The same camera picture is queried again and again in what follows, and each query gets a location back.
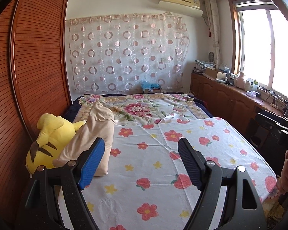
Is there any beige printed t-shirt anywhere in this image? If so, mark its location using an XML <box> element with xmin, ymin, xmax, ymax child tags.
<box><xmin>52</xmin><ymin>101</ymin><xmax>114</xmax><ymax>177</ymax></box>

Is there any person right hand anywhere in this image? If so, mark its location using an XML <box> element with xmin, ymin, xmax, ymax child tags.
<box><xmin>278</xmin><ymin>151</ymin><xmax>288</xmax><ymax>195</ymax></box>

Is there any yellow plush toy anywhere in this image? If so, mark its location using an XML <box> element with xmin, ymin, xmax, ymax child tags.
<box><xmin>25</xmin><ymin>113</ymin><xmax>85</xmax><ymax>176</ymax></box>

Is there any floral rose blanket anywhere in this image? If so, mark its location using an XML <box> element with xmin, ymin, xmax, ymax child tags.
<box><xmin>72</xmin><ymin>93</ymin><xmax>212</xmax><ymax>126</ymax></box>

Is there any wooden sideboard cabinet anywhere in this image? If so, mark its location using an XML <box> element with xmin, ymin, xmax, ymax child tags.
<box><xmin>190</xmin><ymin>73</ymin><xmax>283</xmax><ymax>136</ymax></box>

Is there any pink bottle on sill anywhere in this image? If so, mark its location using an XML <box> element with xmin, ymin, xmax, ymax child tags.
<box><xmin>234</xmin><ymin>72</ymin><xmax>245</xmax><ymax>89</ymax></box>

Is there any blue tissue box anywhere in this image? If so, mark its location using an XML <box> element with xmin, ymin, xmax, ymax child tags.
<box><xmin>141</xmin><ymin>80</ymin><xmax>162</xmax><ymax>94</ymax></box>

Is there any cardboard box on cabinet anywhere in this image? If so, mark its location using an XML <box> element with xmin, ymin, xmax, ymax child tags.
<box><xmin>204</xmin><ymin>67</ymin><xmax>226</xmax><ymax>80</ymax></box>

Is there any stack of papers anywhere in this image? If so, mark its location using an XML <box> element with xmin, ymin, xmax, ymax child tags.
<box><xmin>194</xmin><ymin>60</ymin><xmax>216</xmax><ymax>72</ymax></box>

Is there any sheer circle pattern curtain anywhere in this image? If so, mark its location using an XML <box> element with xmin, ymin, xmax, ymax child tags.
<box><xmin>65</xmin><ymin>14</ymin><xmax>190</xmax><ymax>94</ymax></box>

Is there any tied window curtain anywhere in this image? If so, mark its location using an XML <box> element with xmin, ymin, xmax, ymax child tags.
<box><xmin>204</xmin><ymin>0</ymin><xmax>222</xmax><ymax>68</ymax></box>

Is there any window with wooden frame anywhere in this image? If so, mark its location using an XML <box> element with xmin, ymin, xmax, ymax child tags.
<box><xmin>229</xmin><ymin>0</ymin><xmax>288</xmax><ymax>100</ymax></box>

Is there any wall air conditioner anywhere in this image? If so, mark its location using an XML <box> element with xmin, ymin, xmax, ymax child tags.
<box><xmin>159</xmin><ymin>0</ymin><xmax>203</xmax><ymax>18</ymax></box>

